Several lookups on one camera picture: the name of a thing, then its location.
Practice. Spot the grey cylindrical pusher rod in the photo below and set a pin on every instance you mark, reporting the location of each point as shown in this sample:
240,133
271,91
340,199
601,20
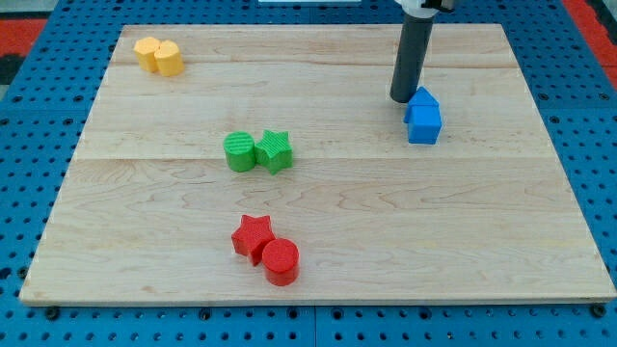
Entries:
414,38

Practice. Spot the red star block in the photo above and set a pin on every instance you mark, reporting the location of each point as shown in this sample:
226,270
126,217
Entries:
253,234

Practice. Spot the yellow hexagon block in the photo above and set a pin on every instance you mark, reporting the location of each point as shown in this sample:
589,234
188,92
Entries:
144,50

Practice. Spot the green star block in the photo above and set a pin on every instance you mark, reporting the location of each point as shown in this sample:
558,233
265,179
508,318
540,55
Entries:
274,151

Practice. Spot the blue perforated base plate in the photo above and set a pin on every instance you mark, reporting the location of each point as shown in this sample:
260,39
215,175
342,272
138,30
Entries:
47,103

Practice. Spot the green cylinder block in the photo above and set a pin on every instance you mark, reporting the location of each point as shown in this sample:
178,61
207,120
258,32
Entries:
239,148

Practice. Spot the red cylinder block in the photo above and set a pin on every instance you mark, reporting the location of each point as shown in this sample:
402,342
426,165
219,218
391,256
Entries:
280,259

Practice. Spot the blue cube block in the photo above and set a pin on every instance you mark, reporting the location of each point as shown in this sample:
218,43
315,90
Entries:
424,124

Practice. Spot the wooden board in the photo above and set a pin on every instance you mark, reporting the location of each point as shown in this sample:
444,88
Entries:
147,208

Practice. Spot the blue triangular prism block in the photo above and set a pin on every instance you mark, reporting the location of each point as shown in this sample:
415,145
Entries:
422,98

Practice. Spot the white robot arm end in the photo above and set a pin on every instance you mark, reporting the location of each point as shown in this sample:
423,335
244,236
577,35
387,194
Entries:
426,8

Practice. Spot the yellow heart block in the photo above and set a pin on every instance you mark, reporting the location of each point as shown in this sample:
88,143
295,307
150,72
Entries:
168,58

